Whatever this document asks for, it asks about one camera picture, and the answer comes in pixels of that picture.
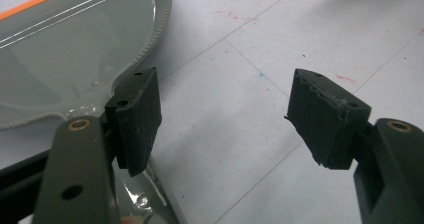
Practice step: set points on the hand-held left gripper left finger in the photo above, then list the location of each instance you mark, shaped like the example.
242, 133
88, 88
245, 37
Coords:
136, 124

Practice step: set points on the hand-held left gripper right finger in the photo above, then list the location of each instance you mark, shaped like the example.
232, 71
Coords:
323, 120

